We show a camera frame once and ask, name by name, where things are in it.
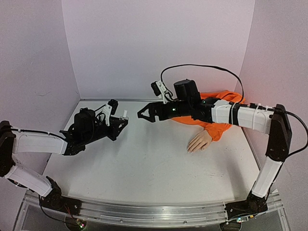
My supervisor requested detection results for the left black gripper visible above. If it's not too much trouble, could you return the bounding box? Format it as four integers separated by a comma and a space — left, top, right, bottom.
83, 117, 128, 146

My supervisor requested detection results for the clear nail polish bottle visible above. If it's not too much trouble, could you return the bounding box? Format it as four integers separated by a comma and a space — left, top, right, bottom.
119, 116, 128, 121

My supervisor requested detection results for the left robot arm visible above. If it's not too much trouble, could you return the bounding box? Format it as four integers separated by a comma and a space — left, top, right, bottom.
0, 105, 128, 210

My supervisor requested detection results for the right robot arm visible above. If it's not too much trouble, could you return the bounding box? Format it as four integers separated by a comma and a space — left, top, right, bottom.
137, 79, 292, 198

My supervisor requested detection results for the mannequin hand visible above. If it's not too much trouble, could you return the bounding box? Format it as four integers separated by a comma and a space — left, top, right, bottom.
187, 130, 212, 153

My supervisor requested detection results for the orange hoodie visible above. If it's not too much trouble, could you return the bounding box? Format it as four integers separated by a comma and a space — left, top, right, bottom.
172, 90, 246, 142

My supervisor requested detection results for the aluminium back rail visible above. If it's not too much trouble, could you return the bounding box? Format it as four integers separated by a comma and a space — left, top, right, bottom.
80, 98, 161, 102

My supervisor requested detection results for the aluminium rail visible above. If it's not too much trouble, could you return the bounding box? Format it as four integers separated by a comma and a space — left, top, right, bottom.
24, 192, 290, 231
80, 98, 161, 102

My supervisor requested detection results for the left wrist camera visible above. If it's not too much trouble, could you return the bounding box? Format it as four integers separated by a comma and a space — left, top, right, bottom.
100, 99, 118, 127

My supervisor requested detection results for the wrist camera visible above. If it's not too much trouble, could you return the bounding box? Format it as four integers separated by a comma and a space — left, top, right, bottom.
151, 80, 173, 104
100, 99, 118, 127

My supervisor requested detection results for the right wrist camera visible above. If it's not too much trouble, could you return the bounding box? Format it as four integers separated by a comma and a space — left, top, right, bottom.
151, 80, 173, 104

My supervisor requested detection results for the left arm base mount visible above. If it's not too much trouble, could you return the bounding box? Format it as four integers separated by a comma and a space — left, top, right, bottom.
39, 176, 82, 216

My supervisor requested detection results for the aluminium front rail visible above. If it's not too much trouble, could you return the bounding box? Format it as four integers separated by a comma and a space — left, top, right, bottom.
24, 192, 290, 231

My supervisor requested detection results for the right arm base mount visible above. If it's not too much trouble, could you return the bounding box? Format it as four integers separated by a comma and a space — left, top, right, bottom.
225, 191, 268, 221

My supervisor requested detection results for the black right camera cable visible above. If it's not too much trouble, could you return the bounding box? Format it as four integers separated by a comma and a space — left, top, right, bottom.
160, 64, 308, 157

